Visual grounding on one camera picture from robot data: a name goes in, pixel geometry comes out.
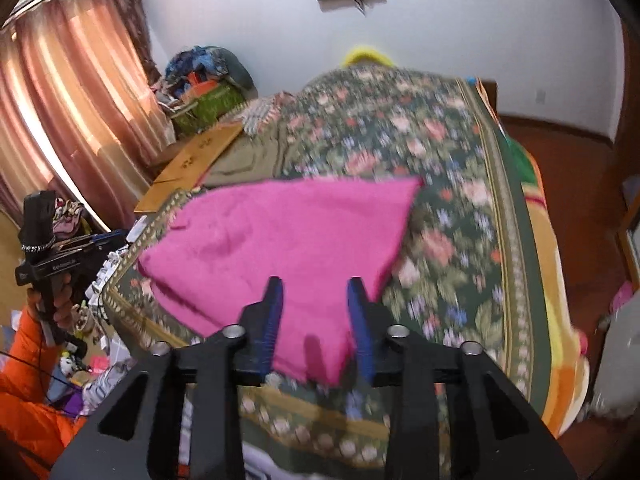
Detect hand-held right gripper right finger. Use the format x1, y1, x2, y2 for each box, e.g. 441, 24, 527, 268
346, 276, 578, 480

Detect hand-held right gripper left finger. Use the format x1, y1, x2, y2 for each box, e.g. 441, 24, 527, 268
50, 276, 286, 480

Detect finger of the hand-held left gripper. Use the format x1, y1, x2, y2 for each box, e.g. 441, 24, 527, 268
62, 229, 130, 265

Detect pink pants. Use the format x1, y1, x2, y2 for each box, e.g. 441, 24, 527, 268
137, 175, 426, 387

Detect person's left forearm orange sleeve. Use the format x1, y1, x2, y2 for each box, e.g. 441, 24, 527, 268
0, 306, 90, 480

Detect person's left hand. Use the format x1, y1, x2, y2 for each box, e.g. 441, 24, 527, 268
26, 271, 75, 333

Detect patterned pink fabric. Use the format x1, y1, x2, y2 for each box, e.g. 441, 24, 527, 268
52, 199, 87, 240

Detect pile of floor clutter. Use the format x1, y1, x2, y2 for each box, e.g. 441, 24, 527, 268
47, 215, 151, 416

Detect green floral blanket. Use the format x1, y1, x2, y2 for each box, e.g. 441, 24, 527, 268
102, 67, 546, 480

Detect flat cardboard box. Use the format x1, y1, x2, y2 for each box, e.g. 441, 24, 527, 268
134, 124, 246, 215

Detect pink curtain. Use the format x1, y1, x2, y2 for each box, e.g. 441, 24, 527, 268
0, 0, 176, 231

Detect olive cloth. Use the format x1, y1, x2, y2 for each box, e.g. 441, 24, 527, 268
204, 121, 293, 188

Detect green bag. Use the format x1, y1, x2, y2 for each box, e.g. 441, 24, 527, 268
170, 81, 247, 137

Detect orange blanket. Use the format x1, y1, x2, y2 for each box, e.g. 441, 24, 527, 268
475, 77, 591, 438

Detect pile of clothes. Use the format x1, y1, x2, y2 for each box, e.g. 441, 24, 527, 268
150, 46, 257, 111

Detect yellow pillow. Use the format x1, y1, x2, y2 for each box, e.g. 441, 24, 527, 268
342, 46, 398, 68

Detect pink small object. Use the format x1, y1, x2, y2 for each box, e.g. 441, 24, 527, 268
609, 280, 637, 313

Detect wooden furniture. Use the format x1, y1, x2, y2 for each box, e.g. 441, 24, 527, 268
616, 175, 640, 283

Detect wooden bed frame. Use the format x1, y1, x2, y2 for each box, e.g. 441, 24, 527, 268
470, 77, 502, 123

